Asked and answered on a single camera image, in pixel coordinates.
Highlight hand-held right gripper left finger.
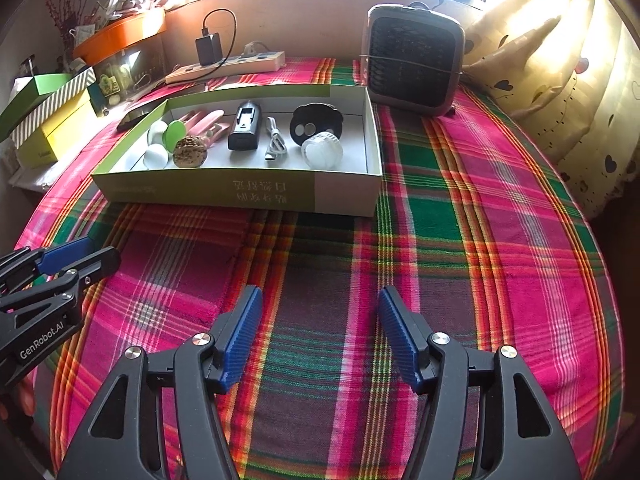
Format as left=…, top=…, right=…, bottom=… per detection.
left=57, top=284, right=264, bottom=480

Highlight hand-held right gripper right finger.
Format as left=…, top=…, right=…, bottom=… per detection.
left=377, top=285, right=583, bottom=480

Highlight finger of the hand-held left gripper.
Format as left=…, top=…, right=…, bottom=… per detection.
left=0, top=246, right=122, bottom=311
left=0, top=236, right=99, bottom=293

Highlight white round knob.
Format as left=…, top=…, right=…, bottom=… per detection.
left=142, top=144, right=170, bottom=168

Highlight green white cardboard box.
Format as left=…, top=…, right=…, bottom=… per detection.
left=91, top=83, right=385, bottom=218

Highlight brown walnut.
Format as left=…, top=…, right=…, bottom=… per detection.
left=172, top=136, right=208, bottom=167

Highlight white green spool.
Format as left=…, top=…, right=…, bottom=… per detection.
left=147, top=119, right=188, bottom=151

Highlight pink looped plastic clip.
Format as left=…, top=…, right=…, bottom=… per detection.
left=202, top=120, right=228, bottom=150

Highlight pink curved plastic clip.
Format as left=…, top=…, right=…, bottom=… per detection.
left=184, top=109, right=226, bottom=128

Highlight black rectangular charger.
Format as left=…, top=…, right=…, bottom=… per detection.
left=227, top=101, right=264, bottom=152

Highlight white usb cable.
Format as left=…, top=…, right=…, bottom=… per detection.
left=263, top=116, right=288, bottom=163

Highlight white translucent cap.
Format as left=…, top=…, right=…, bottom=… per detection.
left=301, top=131, right=343, bottom=168

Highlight black round disc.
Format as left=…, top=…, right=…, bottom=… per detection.
left=290, top=103, right=344, bottom=143

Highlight plaid tablecloth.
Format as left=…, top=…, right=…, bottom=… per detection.
left=15, top=55, right=626, bottom=480

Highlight yellow cardboard box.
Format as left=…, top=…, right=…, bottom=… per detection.
left=15, top=90, right=101, bottom=170

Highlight black smartphone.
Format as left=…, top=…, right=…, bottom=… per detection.
left=116, top=91, right=168, bottom=133

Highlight striped cardboard box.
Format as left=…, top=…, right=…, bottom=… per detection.
left=11, top=66, right=97, bottom=150

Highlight glass tank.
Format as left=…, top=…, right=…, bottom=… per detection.
left=87, top=40, right=168, bottom=116

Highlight orange plastic tray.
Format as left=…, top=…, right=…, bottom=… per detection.
left=72, top=7, right=167, bottom=67

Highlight black power adapter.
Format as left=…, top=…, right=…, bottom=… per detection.
left=195, top=33, right=224, bottom=67

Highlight red dried branches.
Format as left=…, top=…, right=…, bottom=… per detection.
left=40, top=0, right=88, bottom=48

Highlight beige power strip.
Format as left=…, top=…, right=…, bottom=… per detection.
left=165, top=51, right=287, bottom=86

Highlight small grey heater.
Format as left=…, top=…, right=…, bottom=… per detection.
left=360, top=2, right=466, bottom=118

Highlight cream heart-print curtain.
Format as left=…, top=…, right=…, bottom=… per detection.
left=440, top=0, right=640, bottom=221

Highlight black charger with cable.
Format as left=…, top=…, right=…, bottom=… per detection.
left=201, top=8, right=238, bottom=81

